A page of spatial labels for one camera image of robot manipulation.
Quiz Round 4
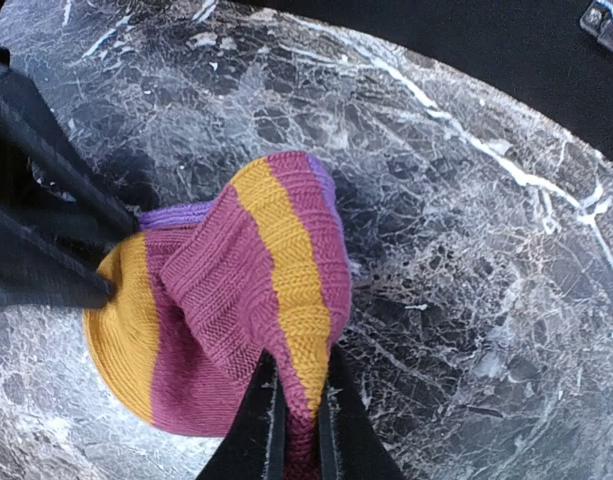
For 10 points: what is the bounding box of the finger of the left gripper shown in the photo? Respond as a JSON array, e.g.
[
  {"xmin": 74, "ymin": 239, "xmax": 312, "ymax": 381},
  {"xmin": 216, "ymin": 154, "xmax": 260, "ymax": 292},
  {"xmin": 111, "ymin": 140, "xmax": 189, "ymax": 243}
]
[
  {"xmin": 0, "ymin": 47, "xmax": 138, "ymax": 235},
  {"xmin": 0, "ymin": 209, "xmax": 112, "ymax": 308}
]

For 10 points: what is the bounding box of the maroon orange purple sock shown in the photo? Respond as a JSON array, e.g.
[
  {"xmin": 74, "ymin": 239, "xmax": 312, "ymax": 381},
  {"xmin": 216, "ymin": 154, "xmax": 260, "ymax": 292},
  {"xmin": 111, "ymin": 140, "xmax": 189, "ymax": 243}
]
[{"xmin": 83, "ymin": 152, "xmax": 352, "ymax": 479}]

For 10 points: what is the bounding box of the black storage box with lid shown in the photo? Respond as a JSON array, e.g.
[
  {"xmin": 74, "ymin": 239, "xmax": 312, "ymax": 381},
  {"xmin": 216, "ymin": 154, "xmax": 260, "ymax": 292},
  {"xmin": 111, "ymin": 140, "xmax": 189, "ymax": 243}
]
[{"xmin": 280, "ymin": 0, "xmax": 613, "ymax": 168}]

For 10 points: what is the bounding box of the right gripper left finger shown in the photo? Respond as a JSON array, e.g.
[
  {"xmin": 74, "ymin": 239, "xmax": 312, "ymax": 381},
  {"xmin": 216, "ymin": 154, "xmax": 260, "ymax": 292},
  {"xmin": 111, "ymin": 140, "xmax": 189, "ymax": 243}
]
[{"xmin": 197, "ymin": 351, "xmax": 286, "ymax": 480}]

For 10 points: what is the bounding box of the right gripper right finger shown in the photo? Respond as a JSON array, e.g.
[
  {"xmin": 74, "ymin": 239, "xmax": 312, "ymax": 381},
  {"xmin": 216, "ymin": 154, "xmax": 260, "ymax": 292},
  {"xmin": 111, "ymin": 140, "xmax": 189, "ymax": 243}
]
[{"xmin": 318, "ymin": 344, "xmax": 404, "ymax": 480}]

